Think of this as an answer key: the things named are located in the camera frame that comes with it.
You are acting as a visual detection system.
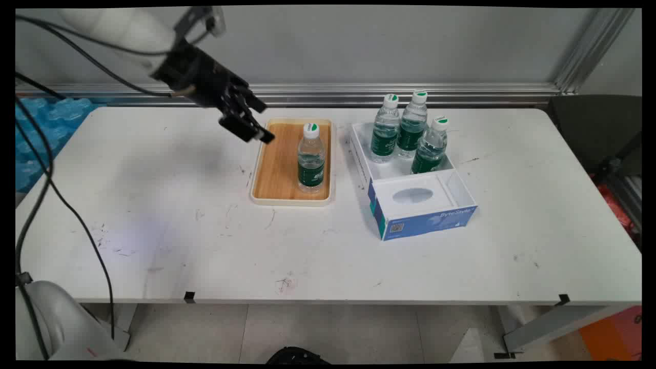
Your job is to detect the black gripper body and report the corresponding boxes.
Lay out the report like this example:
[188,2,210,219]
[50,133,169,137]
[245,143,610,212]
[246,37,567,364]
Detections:
[151,41,253,109]

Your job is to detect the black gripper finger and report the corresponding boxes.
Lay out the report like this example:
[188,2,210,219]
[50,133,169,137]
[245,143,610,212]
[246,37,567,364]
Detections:
[237,88,268,114]
[219,105,276,145]

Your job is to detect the green label water bottle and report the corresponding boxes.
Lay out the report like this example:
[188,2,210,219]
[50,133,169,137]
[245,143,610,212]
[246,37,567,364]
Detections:
[409,116,450,175]
[396,90,429,159]
[370,93,401,164]
[297,122,326,195]

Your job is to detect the bamboo tray with cream rim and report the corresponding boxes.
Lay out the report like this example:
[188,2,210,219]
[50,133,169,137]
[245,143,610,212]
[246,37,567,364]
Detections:
[250,118,336,207]

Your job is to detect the blue shrink-wrapped bottle pack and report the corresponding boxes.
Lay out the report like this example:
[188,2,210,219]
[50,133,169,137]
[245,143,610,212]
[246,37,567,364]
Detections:
[15,97,104,194]

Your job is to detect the blue and white cardboard box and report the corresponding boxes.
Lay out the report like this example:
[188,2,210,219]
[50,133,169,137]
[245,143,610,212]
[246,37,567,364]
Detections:
[350,120,479,242]

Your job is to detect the black round object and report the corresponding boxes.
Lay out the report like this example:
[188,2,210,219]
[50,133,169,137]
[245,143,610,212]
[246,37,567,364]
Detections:
[266,346,332,365]

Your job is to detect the white table leg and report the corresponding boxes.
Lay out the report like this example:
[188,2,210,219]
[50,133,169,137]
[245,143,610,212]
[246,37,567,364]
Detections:
[494,304,630,360]

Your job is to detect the red patterned item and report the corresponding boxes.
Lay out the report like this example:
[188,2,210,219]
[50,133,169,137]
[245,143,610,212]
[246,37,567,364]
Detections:
[593,174,639,241]

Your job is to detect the orange panel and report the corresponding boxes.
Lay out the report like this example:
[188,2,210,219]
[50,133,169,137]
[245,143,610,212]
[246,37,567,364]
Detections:
[579,305,642,361]

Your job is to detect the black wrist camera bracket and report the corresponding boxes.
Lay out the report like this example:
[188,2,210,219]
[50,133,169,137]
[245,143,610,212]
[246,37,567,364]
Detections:
[173,6,227,46]

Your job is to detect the horizontal aluminium rail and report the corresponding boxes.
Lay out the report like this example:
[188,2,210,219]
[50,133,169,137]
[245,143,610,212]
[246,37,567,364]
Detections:
[15,83,562,109]

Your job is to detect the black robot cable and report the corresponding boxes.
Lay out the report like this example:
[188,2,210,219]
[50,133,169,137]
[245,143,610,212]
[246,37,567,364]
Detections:
[15,14,174,98]
[15,72,115,341]

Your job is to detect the slanted aluminium post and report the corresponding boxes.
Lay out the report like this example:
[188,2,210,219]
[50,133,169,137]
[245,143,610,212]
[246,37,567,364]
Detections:
[553,8,637,96]

